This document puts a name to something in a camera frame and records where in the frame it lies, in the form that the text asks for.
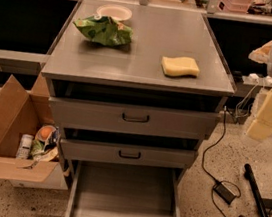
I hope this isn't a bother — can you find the yellow sponge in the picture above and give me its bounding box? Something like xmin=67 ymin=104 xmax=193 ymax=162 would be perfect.
xmin=161 ymin=57 xmax=200 ymax=78

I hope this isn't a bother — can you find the grey top drawer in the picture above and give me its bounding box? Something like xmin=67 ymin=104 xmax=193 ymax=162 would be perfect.
xmin=49 ymin=97 xmax=219 ymax=140

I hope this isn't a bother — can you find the grey metal drawer cabinet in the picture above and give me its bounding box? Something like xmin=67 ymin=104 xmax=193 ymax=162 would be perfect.
xmin=30 ymin=0 xmax=247 ymax=181

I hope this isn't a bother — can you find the grey open bottom drawer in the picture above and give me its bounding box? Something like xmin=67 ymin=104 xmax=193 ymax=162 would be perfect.
xmin=64 ymin=161 xmax=180 ymax=217

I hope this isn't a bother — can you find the grey middle drawer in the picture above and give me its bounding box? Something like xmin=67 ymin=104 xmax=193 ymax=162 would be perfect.
xmin=59 ymin=139 xmax=196 ymax=169

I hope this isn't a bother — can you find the white power strip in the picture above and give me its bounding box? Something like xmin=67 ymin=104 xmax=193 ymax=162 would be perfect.
xmin=242 ymin=73 xmax=272 ymax=87

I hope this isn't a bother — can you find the pink plastic container stack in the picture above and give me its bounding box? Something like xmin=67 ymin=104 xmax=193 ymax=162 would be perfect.
xmin=218 ymin=0 xmax=252 ymax=14

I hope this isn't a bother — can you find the black power adapter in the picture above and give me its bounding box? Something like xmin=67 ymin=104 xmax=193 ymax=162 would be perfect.
xmin=213 ymin=183 xmax=236 ymax=204

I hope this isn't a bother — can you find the black metal floor bar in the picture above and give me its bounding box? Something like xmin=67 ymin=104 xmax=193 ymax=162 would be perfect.
xmin=244 ymin=163 xmax=269 ymax=217

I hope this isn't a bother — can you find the white paper plate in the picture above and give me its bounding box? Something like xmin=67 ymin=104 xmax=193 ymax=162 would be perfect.
xmin=96 ymin=4 xmax=132 ymax=22

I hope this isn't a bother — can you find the green crumpled chip bag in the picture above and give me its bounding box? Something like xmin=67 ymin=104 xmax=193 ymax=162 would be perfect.
xmin=73 ymin=16 xmax=133 ymax=47

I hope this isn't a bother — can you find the brown cardboard box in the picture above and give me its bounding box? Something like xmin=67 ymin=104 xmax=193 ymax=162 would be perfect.
xmin=0 ymin=76 xmax=68 ymax=190

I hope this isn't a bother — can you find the white spray can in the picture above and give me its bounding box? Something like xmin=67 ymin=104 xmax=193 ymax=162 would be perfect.
xmin=16 ymin=134 xmax=34 ymax=159

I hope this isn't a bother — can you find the black power cable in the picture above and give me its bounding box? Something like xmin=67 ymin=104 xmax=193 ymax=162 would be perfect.
xmin=193 ymin=104 xmax=272 ymax=217

